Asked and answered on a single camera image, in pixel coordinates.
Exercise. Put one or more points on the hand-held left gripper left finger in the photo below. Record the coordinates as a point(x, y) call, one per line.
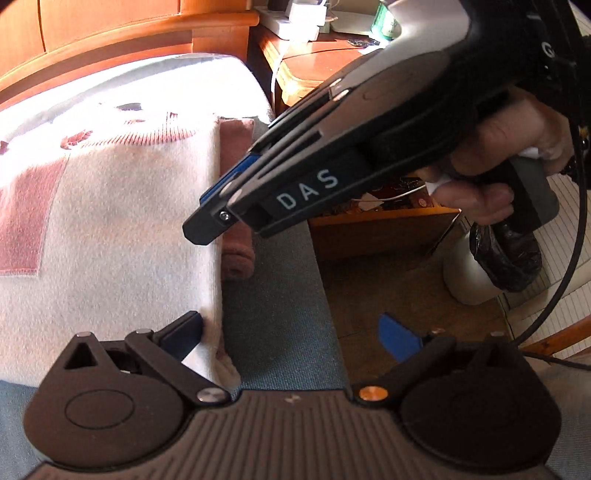
point(184, 334)

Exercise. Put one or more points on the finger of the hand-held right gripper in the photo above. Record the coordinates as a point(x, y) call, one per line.
point(207, 226)
point(231, 177)

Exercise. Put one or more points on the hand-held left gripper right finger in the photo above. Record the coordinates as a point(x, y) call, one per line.
point(399, 339)

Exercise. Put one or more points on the pink and white knit sweater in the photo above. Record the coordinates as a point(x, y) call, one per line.
point(115, 230)

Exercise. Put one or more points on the person's right hand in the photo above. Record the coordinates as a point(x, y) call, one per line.
point(485, 198)

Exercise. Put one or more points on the green bottle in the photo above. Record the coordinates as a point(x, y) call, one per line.
point(385, 21)

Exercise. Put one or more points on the blue printed bed sheet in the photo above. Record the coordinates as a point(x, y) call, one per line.
point(277, 323)

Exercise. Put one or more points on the wooden nightstand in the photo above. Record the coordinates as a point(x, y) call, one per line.
point(369, 230)
point(314, 60)

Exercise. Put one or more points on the black plastic bag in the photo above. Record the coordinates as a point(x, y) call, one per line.
point(508, 258)

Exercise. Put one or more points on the white power strip with chargers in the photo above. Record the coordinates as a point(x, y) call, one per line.
point(295, 18)

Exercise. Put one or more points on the wooden bed headboard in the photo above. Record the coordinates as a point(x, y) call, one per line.
point(115, 37)

